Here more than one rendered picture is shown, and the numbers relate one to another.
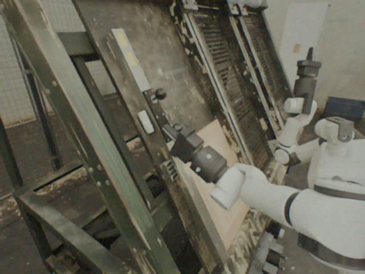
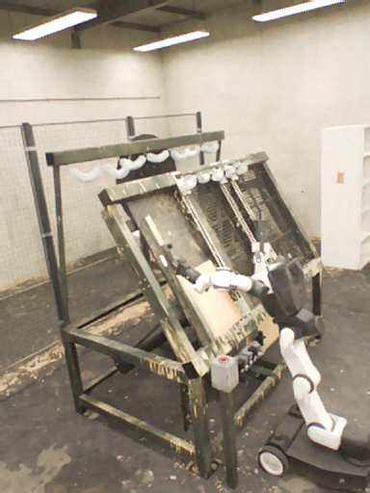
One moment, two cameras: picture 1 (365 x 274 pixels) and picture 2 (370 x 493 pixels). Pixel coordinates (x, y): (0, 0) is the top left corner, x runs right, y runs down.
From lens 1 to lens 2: 2.07 m
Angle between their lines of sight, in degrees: 11
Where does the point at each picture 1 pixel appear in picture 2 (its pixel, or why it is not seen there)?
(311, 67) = (261, 223)
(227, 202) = (199, 288)
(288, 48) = (330, 178)
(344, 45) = not seen: outside the picture
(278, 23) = not seen: hidden behind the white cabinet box
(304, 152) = not seen: hidden behind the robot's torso
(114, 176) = (151, 282)
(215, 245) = (206, 329)
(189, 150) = (183, 270)
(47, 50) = (124, 233)
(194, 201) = (192, 303)
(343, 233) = (220, 279)
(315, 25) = (356, 151)
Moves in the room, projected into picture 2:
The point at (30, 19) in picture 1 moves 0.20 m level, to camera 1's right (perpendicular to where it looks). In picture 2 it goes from (118, 221) to (150, 220)
